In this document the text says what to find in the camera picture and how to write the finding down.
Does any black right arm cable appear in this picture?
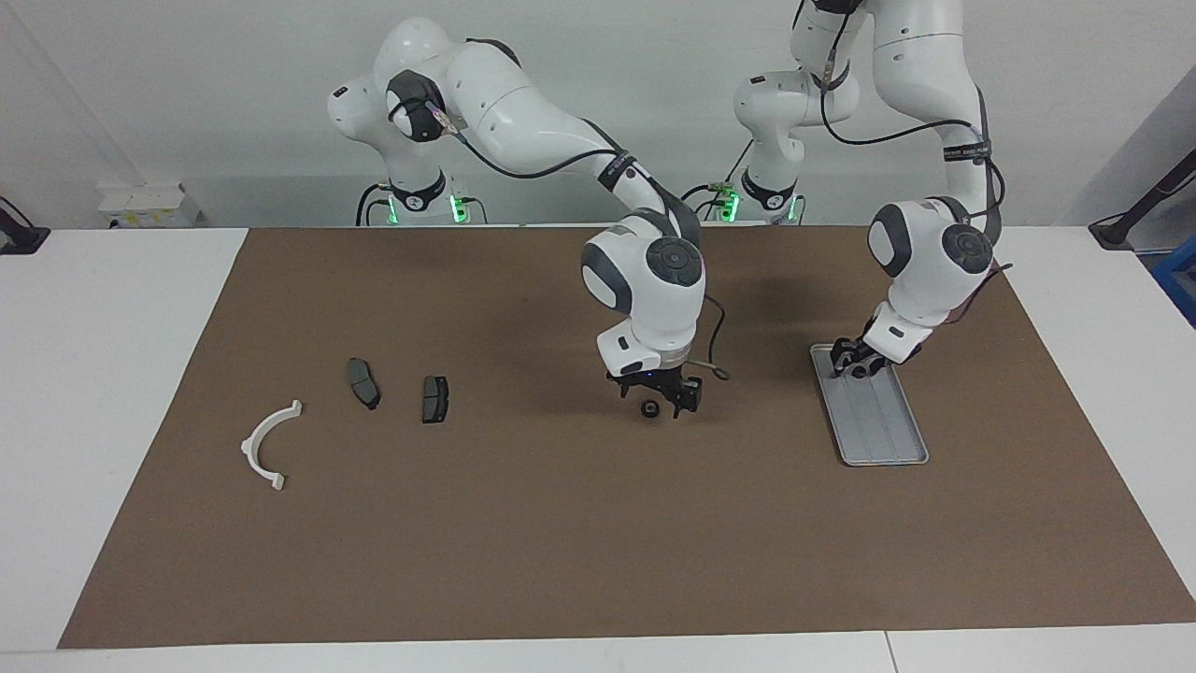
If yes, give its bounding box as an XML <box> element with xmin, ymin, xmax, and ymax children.
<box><xmin>425</xmin><ymin>103</ymin><xmax>732</xmax><ymax>382</ymax></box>

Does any brown table mat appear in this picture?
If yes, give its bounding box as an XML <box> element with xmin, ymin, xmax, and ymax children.
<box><xmin>56</xmin><ymin>224</ymin><xmax>1196</xmax><ymax>651</ymax></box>

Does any black table clamp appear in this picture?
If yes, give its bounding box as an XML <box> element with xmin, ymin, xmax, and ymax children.
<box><xmin>0</xmin><ymin>196</ymin><xmax>50</xmax><ymax>256</ymax></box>

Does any white box with labels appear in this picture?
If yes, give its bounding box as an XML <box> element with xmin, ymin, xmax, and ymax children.
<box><xmin>97</xmin><ymin>180</ymin><xmax>202</xmax><ymax>230</ymax></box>

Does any black stand with clamp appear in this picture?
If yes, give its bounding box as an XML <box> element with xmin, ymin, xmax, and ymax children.
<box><xmin>1089</xmin><ymin>150</ymin><xmax>1196</xmax><ymax>251</ymax></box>

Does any curved dark brake pad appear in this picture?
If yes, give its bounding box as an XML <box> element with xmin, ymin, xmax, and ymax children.
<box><xmin>346</xmin><ymin>357</ymin><xmax>382</xmax><ymax>412</ymax></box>

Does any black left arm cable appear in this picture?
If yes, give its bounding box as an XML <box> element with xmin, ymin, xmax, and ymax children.
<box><xmin>813</xmin><ymin>0</ymin><xmax>1015</xmax><ymax>328</ymax></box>

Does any blue crate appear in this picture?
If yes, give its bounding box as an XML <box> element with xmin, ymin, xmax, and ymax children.
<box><xmin>1151</xmin><ymin>236</ymin><xmax>1196</xmax><ymax>328</ymax></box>

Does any black left base cable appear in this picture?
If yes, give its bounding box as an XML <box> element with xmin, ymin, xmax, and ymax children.
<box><xmin>680</xmin><ymin>140</ymin><xmax>756</xmax><ymax>223</ymax></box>

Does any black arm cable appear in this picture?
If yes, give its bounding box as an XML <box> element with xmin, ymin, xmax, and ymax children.
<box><xmin>813</xmin><ymin>0</ymin><xmax>1015</xmax><ymax>328</ymax></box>
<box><xmin>425</xmin><ymin>103</ymin><xmax>732</xmax><ymax>382</ymax></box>

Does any white semicircular plastic bracket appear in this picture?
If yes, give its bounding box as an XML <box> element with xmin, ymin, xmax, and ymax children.
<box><xmin>240</xmin><ymin>399</ymin><xmax>305</xmax><ymax>493</ymax></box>

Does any silver metal tray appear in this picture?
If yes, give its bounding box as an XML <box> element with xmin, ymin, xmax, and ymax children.
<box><xmin>808</xmin><ymin>342</ymin><xmax>931</xmax><ymax>467</ymax></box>

